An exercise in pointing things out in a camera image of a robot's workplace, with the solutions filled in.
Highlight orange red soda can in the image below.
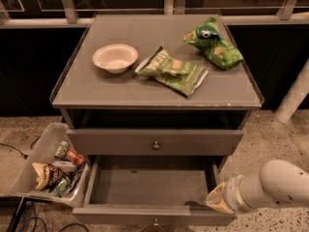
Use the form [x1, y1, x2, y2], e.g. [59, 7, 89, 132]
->
[67, 148, 85, 166]

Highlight grey top drawer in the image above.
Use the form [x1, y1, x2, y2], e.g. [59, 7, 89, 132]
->
[67, 129, 243, 156]

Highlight grey drawer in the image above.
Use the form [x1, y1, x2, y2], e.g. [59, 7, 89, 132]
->
[73, 156, 236, 226]
[67, 129, 243, 156]

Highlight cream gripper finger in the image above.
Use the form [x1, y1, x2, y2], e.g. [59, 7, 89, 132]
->
[205, 183, 234, 214]

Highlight green soda can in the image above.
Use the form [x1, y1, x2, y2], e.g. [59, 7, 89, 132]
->
[54, 141, 70, 159]

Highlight grey wooden drawer cabinet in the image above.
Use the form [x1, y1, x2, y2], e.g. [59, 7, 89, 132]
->
[48, 14, 266, 157]

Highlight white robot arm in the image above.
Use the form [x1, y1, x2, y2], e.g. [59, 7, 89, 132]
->
[206, 159, 309, 214]

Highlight brown snack bag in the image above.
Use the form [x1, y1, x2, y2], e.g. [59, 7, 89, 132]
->
[32, 162, 67, 190]

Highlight clear plastic storage bin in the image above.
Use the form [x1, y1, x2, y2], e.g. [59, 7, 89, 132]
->
[12, 123, 90, 208]

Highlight crumpled green chip bag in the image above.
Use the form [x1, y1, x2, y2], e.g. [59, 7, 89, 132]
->
[183, 16, 243, 70]

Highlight dark blue snack packet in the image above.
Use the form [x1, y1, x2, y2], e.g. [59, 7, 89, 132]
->
[69, 162, 86, 192]

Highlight black floor cable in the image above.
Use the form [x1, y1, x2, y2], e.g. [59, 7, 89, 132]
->
[0, 135, 42, 160]

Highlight blue floor cable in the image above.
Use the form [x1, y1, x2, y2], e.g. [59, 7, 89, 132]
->
[17, 201, 91, 232]

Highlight flat green chip bag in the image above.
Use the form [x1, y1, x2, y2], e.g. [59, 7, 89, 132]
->
[135, 45, 209, 97]

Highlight white paper bowl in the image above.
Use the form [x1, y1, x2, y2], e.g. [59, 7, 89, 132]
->
[93, 43, 138, 73]

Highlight silver soda can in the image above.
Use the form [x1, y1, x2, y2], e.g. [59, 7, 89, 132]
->
[52, 160, 76, 173]

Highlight green snack packet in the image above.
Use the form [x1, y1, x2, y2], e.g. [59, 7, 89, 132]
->
[51, 177, 70, 197]

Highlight white diagonal pole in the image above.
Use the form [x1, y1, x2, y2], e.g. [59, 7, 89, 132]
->
[275, 59, 309, 123]

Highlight metal window railing frame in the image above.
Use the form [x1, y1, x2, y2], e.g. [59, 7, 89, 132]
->
[0, 0, 309, 28]

